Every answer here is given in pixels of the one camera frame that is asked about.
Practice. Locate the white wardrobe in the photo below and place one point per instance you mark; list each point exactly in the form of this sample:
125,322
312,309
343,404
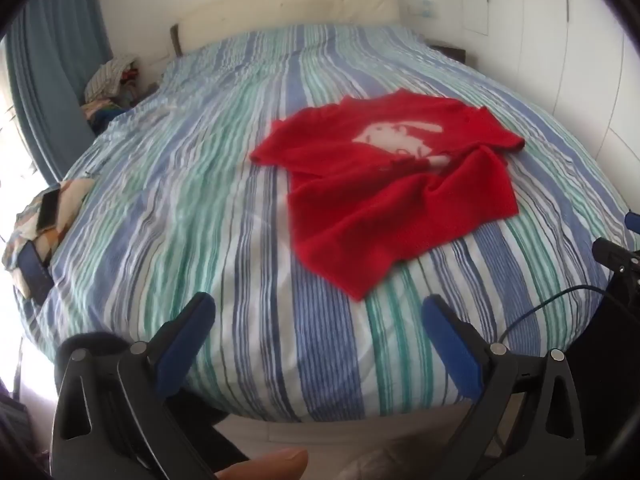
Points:
565,60

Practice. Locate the person's left hand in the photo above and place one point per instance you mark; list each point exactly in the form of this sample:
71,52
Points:
270,464

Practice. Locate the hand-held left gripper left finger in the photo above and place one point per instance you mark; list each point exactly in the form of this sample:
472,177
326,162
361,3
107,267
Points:
184,342

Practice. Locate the red t-shirt with white print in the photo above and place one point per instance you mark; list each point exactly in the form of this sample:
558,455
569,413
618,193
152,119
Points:
350,210

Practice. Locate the cream padded headboard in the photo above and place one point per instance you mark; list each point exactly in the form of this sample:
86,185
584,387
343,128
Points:
300,10

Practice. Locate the patterned patchwork cushion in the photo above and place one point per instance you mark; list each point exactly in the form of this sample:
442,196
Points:
65,200

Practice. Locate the blue curtain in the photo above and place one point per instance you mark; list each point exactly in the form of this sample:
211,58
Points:
50,60

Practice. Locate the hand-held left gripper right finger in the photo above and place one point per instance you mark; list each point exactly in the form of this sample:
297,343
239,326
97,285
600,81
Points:
450,347

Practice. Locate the striped blue green bedspread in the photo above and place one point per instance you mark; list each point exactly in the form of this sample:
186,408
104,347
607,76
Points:
200,185

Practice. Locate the dark blue phone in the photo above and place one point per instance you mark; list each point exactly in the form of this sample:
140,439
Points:
34,270

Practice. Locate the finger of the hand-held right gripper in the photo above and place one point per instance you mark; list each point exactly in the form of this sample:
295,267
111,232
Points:
615,255
633,223

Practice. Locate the dark wooden nightstand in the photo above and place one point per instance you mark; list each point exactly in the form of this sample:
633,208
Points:
450,52

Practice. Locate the pile of mixed clothes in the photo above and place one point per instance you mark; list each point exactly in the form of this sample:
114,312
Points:
107,77

